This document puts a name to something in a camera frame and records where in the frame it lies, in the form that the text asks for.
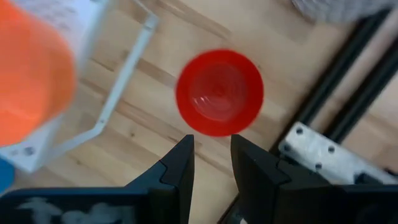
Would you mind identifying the white patterned plant pot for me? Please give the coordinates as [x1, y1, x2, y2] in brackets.
[290, 0, 398, 24]

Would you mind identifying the silver metal mounting plate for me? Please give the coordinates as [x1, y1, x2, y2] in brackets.
[278, 121, 398, 186]

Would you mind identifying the red plastic mini bowl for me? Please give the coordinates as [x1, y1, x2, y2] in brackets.
[175, 49, 265, 138]

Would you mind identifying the black aluminium table frame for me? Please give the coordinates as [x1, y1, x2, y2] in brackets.
[217, 9, 398, 224]

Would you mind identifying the white perforated metal plate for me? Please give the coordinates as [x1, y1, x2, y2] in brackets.
[0, 0, 160, 174]

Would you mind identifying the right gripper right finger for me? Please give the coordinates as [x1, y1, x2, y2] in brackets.
[230, 134, 340, 224]

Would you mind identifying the orange plastic mini bowl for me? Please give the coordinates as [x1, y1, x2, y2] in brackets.
[0, 0, 77, 147]

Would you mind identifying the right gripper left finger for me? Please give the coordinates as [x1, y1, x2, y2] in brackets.
[124, 134, 195, 224]

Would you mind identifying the blue plastic mini bowl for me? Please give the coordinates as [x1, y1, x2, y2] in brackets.
[0, 157, 16, 194]

